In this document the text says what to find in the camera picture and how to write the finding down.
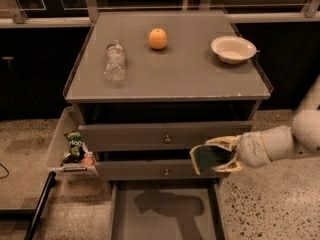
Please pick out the grey top drawer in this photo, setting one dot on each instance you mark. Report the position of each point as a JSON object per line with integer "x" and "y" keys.
{"x": 157, "y": 136}

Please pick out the metal railing frame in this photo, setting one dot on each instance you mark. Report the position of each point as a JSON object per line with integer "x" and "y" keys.
{"x": 85, "y": 12}

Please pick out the clear plastic side bin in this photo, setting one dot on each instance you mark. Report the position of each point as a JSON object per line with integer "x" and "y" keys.
{"x": 59, "y": 147}

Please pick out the black pole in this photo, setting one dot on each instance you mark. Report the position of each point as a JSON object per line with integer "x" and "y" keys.
{"x": 50, "y": 181}

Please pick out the green yellow sponge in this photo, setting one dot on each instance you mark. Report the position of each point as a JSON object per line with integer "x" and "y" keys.
{"x": 204, "y": 157}

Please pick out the grey drawer cabinet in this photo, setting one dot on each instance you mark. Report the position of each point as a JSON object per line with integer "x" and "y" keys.
{"x": 183, "y": 82}

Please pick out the orange fruit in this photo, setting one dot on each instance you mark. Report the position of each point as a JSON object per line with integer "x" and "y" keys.
{"x": 158, "y": 39}

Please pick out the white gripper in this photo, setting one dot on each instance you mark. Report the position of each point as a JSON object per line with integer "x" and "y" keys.
{"x": 252, "y": 149}

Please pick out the clear plastic water bottle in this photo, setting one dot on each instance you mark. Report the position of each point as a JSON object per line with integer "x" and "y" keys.
{"x": 115, "y": 62}

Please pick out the green chip bag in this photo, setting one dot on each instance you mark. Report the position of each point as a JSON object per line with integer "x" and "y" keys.
{"x": 75, "y": 153}

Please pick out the grey bottom drawer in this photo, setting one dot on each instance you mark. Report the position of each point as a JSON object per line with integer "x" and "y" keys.
{"x": 166, "y": 210}

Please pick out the red apple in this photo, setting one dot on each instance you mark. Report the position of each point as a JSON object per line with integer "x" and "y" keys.
{"x": 88, "y": 160}

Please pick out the grey middle drawer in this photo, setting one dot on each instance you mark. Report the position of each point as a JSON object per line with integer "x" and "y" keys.
{"x": 152, "y": 170}

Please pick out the white paper bowl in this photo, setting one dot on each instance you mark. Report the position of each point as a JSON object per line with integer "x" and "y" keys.
{"x": 232, "y": 49}

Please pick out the grey drawer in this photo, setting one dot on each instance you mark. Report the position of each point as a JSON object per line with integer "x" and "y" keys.
{"x": 152, "y": 170}
{"x": 166, "y": 210}
{"x": 157, "y": 136}

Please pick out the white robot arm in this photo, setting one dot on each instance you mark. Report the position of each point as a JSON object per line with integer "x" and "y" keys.
{"x": 302, "y": 138}

